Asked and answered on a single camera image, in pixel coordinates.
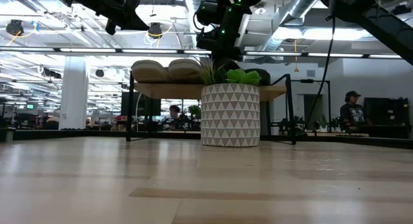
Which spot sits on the white building column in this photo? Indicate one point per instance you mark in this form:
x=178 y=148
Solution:
x=74 y=95

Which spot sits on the person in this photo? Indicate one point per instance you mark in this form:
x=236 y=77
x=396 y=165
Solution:
x=351 y=112
x=174 y=111

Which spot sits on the white slide sandal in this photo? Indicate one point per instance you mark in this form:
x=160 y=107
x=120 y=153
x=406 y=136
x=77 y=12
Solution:
x=150 y=72
x=185 y=70

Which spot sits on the grey wall vent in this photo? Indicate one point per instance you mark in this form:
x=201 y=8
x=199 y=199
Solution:
x=310 y=73

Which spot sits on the plant in patterned white pot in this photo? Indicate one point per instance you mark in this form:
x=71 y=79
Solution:
x=230 y=117

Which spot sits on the black equipment cabinet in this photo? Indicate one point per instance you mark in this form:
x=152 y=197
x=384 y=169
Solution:
x=387 y=114

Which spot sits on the black background monitor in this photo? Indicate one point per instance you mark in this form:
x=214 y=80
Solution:
x=143 y=104

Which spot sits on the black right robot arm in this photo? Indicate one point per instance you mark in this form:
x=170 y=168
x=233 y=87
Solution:
x=371 y=20

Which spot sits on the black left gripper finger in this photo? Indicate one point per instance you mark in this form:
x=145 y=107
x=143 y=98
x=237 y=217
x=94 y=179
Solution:
x=138 y=22

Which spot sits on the small background plant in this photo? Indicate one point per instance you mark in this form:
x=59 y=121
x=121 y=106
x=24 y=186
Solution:
x=194 y=111

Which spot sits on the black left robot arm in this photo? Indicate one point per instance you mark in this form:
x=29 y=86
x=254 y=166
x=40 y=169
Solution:
x=87 y=1

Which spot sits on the wooden shelf black metal frame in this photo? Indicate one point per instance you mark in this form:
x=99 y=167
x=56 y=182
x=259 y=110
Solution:
x=167 y=90

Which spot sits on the linear ceiling light strip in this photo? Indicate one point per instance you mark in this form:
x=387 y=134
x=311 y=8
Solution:
x=87 y=50

